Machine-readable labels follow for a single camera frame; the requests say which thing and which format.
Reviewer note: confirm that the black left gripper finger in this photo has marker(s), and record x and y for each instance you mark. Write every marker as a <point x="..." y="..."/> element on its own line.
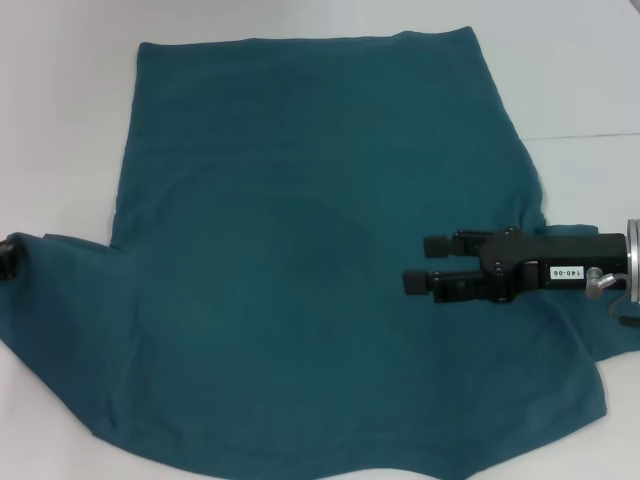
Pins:
<point x="6" y="262"/>

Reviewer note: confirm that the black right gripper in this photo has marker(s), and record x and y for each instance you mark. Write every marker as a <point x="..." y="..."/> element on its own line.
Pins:
<point x="575" y="252"/>

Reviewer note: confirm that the teal blue shirt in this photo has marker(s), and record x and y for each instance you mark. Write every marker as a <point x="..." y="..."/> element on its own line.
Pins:
<point x="300" y="200"/>

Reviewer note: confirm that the silver connector plug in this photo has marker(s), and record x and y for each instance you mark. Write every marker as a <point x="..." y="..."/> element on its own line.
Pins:
<point x="600" y="282"/>

